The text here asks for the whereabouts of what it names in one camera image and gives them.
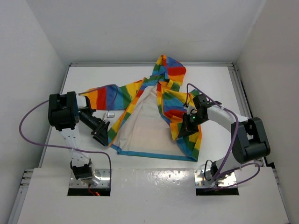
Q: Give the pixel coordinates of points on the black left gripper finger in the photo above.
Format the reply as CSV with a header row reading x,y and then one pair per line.
x,y
103,129
102,139

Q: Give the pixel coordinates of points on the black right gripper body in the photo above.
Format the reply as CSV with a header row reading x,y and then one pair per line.
x,y
197,120

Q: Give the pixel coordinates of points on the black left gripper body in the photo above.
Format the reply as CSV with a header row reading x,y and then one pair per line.
x,y
90,122

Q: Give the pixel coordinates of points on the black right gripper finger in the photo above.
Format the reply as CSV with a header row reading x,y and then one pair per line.
x,y
193,129
184,131

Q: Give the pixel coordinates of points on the rainbow striped hooded jacket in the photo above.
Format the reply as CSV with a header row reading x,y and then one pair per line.
x,y
151,114

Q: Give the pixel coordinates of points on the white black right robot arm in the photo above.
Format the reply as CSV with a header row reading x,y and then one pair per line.
x,y
249,140

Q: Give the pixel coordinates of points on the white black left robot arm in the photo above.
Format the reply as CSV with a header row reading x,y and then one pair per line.
x,y
64,113

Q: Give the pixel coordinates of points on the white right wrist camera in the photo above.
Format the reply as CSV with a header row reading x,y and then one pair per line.
x,y
191,110

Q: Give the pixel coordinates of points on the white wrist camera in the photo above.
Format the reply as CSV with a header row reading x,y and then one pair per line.
x,y
108,115
191,110

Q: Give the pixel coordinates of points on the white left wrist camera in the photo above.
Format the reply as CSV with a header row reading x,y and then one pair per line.
x,y
108,115

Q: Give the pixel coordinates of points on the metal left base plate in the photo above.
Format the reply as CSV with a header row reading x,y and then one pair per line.
x,y
101,180

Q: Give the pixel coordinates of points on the metal base plate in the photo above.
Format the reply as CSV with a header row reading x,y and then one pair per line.
x,y
101,180
203,179

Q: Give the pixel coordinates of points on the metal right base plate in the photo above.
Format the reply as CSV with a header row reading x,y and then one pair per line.
x,y
203,179

